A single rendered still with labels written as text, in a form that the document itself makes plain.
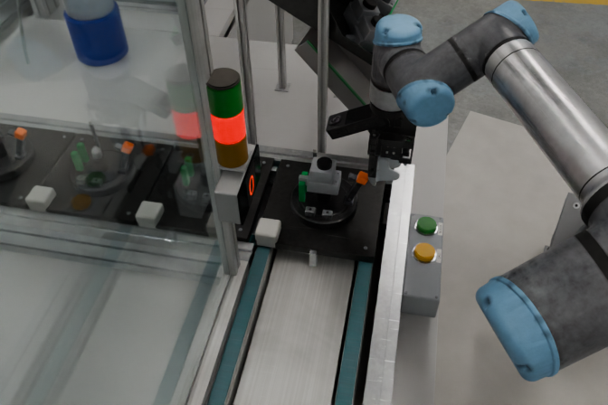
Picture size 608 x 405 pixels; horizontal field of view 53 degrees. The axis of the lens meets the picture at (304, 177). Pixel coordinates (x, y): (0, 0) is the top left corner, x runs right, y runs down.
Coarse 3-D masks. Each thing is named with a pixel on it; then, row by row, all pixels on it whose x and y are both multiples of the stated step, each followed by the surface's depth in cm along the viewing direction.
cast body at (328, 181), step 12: (324, 156) 121; (312, 168) 120; (324, 168) 120; (300, 180) 125; (312, 180) 121; (324, 180) 121; (336, 180) 122; (312, 192) 124; (324, 192) 123; (336, 192) 123
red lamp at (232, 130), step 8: (216, 120) 89; (224, 120) 88; (232, 120) 89; (240, 120) 90; (216, 128) 90; (224, 128) 90; (232, 128) 90; (240, 128) 91; (216, 136) 91; (224, 136) 91; (232, 136) 91; (240, 136) 92
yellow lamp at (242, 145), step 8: (216, 144) 93; (224, 144) 92; (232, 144) 92; (240, 144) 93; (216, 152) 95; (224, 152) 93; (232, 152) 93; (240, 152) 94; (224, 160) 94; (232, 160) 94; (240, 160) 95
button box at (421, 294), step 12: (420, 216) 128; (432, 216) 128; (408, 240) 123; (420, 240) 123; (432, 240) 123; (408, 252) 121; (408, 264) 119; (420, 264) 119; (432, 264) 119; (408, 276) 117; (420, 276) 117; (432, 276) 117; (408, 288) 115; (420, 288) 115; (432, 288) 115; (408, 300) 115; (420, 300) 114; (432, 300) 114; (408, 312) 118; (420, 312) 117; (432, 312) 116
